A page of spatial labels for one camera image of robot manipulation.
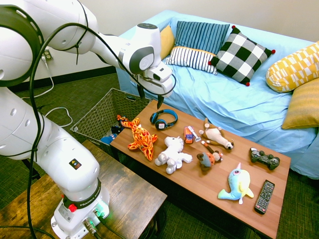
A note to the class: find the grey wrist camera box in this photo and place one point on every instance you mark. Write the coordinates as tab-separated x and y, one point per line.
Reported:
160	73

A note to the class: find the black game controller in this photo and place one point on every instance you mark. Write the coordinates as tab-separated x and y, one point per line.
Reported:
264	158

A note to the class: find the orange toy vehicle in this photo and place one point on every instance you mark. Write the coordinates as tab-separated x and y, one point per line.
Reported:
120	118

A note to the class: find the woven grey basket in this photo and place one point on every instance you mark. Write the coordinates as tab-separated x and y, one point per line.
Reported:
99	112

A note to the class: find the mustard yellow pillow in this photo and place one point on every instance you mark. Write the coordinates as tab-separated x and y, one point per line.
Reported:
304	107

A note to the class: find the brown white dog plush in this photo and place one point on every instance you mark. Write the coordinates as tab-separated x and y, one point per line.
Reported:
216	135

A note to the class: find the white wall outlet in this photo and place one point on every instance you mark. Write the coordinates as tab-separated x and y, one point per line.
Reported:
47	55

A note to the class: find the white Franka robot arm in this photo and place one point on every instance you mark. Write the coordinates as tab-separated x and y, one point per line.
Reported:
74	161

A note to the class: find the white navy striped pillow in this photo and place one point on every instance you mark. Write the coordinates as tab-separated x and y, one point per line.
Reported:
189	58

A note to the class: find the black tv remote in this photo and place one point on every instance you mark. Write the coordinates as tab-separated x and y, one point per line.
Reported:
264	198

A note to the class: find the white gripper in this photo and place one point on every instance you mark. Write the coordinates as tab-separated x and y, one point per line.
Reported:
157	87

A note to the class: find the white unicorn plush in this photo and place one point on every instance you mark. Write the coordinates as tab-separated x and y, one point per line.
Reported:
172	154

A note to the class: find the yellow white patterned bolster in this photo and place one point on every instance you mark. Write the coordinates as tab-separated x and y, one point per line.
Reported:
291	69

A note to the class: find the orange flame dolphin plush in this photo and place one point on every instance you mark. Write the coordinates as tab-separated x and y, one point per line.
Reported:
143	142

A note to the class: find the black white checkered pillow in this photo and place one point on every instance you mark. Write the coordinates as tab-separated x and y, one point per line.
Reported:
239	54

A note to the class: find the blue black headphones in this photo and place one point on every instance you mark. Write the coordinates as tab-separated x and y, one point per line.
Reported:
160	124

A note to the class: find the rustic dark wood table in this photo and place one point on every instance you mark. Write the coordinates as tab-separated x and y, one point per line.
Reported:
129	199

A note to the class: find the blue striped pillow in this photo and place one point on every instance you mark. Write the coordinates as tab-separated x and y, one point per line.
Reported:
199	35

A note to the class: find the small plain yellow pillow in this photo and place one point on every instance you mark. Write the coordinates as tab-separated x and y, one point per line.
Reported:
166	41

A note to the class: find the blue narwhal plush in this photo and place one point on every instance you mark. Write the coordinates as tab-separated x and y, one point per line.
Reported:
236	181

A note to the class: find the orange toy car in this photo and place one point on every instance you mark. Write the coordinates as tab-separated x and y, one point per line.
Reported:
188	137

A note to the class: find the blue black toy car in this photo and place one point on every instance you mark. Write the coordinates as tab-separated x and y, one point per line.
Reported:
115	129

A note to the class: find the brown wooden coffee table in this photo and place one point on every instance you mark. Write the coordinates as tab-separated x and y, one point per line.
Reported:
219	174

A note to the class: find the light blue covered sofa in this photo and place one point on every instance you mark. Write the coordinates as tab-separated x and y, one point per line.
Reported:
224	104

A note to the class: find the brown monkey plush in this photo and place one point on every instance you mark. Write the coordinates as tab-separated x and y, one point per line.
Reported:
208	159

